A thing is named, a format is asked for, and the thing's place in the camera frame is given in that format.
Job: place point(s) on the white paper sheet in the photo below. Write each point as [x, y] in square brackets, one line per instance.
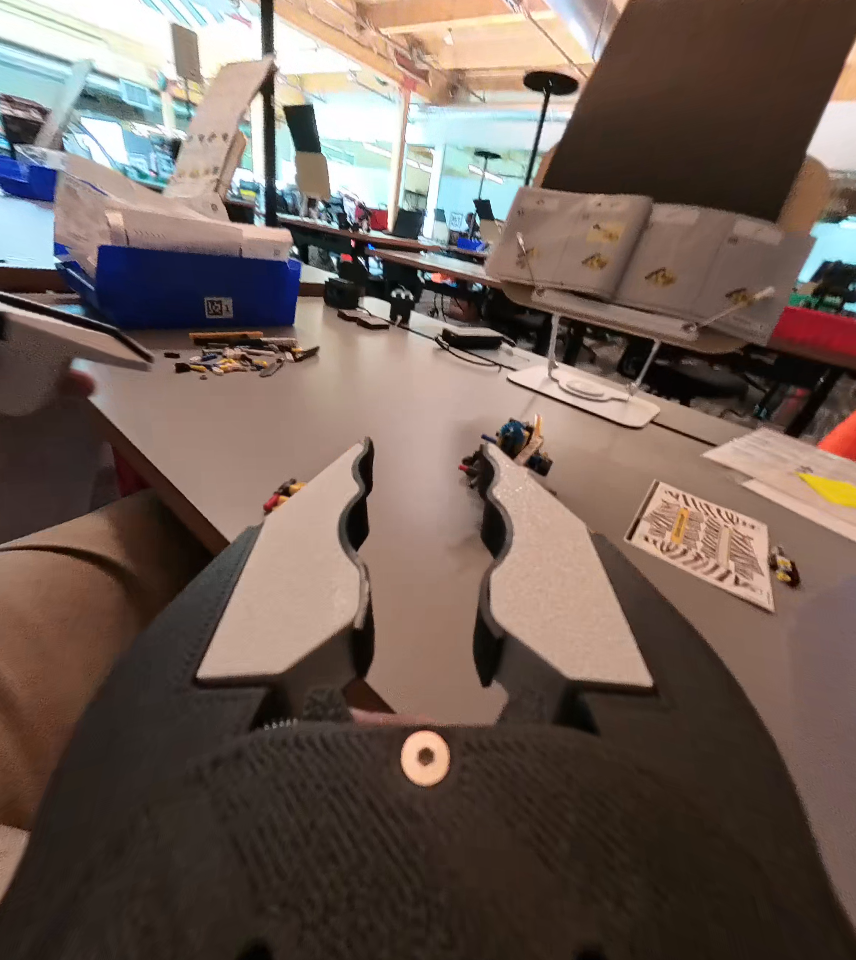
[832, 521]
[765, 450]

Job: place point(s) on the yellow lego subassembly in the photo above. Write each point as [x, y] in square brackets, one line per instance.
[287, 491]

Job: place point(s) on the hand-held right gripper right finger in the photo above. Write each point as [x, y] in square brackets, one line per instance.
[563, 600]

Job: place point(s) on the black blue yellow lego model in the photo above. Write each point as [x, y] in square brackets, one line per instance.
[521, 442]

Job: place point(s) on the yellow paper piece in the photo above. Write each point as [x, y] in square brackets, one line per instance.
[844, 493]

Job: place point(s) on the red plastic bin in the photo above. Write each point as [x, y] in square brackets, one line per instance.
[840, 334]

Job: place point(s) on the black and white clip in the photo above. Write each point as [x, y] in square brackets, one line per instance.
[403, 304]

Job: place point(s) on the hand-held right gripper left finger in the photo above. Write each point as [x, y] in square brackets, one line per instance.
[300, 600]

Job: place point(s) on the small black yellow lego pieces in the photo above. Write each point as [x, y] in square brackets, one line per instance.
[784, 566]

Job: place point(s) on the small blue bin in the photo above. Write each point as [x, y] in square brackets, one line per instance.
[27, 180]

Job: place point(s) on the small black box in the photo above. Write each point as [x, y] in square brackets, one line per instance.
[341, 292]

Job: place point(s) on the black floor lamp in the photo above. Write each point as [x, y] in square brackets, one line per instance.
[548, 97]

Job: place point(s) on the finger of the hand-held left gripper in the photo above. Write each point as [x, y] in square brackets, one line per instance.
[38, 334]

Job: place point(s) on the blue bin holding papers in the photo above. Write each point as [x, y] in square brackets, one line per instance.
[173, 289]

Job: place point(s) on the pile of loose lego pieces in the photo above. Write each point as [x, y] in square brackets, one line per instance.
[240, 354]

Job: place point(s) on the black vertical pole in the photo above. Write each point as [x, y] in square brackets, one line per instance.
[269, 112]

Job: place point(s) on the open lego instruction booklet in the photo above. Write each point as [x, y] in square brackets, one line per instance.
[622, 247]

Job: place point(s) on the black box device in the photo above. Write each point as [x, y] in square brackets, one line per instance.
[473, 336]

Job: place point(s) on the zebra striped sticker sheet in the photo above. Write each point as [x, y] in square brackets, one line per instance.
[705, 540]

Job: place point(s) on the white paper bags and booklets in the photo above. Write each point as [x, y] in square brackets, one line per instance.
[158, 217]

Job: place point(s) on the person's leg in beige pants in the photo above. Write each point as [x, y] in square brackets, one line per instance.
[38, 637]

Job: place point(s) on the flat dark brown piece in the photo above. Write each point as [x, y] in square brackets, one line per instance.
[364, 319]

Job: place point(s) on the black office chair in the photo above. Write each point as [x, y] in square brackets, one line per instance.
[690, 382]

